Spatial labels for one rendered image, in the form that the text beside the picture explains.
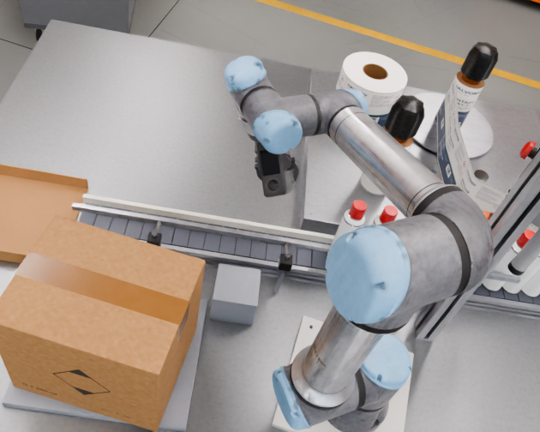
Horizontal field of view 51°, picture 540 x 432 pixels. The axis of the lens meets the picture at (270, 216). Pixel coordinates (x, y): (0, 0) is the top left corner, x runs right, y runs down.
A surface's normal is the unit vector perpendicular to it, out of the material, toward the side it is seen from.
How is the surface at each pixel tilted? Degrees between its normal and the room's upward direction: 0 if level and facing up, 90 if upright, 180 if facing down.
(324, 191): 0
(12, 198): 0
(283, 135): 85
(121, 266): 0
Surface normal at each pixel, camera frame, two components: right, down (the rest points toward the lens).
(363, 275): -0.89, 0.14
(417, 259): 0.32, -0.27
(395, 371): 0.29, -0.65
